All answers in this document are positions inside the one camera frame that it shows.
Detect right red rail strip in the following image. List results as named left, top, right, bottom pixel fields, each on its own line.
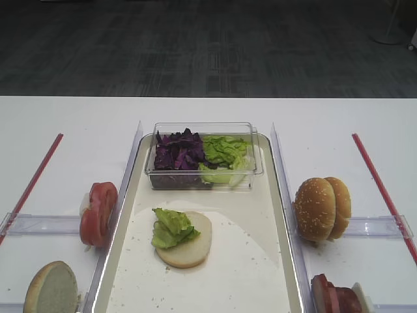
left=352, top=133, right=416, bottom=263

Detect left upper clear pusher track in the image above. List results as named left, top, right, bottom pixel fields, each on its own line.
left=1, top=213, right=81, bottom=236

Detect white pusher block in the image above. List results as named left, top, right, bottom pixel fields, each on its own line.
left=352, top=282, right=375, bottom=313
left=79, top=193, right=90, bottom=216

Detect front sesame bun top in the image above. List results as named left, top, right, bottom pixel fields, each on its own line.
left=294, top=177, right=336, bottom=242

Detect purple cabbage pieces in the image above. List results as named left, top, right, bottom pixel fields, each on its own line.
left=154, top=128, right=205, bottom=171

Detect green lettuce in container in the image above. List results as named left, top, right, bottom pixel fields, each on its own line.
left=199, top=135, right=255, bottom=188

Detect white floor stand base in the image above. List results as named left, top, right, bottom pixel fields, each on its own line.
left=371, top=0, right=401, bottom=46

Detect white pusher block left upper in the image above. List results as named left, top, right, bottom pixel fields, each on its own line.
left=79, top=193, right=90, bottom=216

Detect sesame bun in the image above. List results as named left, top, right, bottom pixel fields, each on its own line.
left=325, top=177, right=351, bottom=240
left=294, top=177, right=336, bottom=242

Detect right upper clear pusher track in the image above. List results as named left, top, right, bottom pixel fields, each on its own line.
left=342, top=215, right=414, bottom=239

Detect white pusher block right lower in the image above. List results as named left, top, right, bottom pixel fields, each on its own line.
left=352, top=282, right=375, bottom=313

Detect meat patty slices stack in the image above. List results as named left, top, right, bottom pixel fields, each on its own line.
left=311, top=274, right=364, bottom=313

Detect clear plastic salad container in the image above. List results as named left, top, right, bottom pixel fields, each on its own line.
left=144, top=122, right=263, bottom=190

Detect left red rail strip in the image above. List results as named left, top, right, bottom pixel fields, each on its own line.
left=0, top=133, right=64, bottom=244

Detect tomato slices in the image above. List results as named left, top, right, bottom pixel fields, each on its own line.
left=79, top=203, right=113, bottom=248
left=89, top=182, right=118, bottom=223

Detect rear sesame bun top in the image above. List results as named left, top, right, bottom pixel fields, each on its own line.
left=325, top=177, right=351, bottom=240

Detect red rail strip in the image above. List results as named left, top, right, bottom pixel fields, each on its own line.
left=352, top=133, right=416, bottom=263
left=0, top=133, right=64, bottom=244

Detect bun half in left rack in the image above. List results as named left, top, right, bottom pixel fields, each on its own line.
left=23, top=261, right=78, bottom=313

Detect metal baking tray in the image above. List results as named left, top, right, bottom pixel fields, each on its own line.
left=94, top=136, right=301, bottom=312

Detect right lower clear pusher track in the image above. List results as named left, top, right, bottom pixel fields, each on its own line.
left=373, top=304, right=417, bottom=313

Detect right clear divider wall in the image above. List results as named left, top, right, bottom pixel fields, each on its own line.
left=270, top=124, right=316, bottom=312

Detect lettuce leaf on bun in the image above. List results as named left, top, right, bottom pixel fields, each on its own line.
left=151, top=207, right=200, bottom=249

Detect clear pusher track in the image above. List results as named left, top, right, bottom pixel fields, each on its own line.
left=342, top=215, right=414, bottom=239
left=1, top=213, right=81, bottom=236
left=373, top=304, right=417, bottom=313
left=0, top=303, right=23, bottom=313

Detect bottom bun slice on tray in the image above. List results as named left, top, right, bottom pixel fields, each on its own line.
left=155, top=211, right=212, bottom=268

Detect left lower clear pusher track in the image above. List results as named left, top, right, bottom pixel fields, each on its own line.
left=0, top=303, right=23, bottom=313

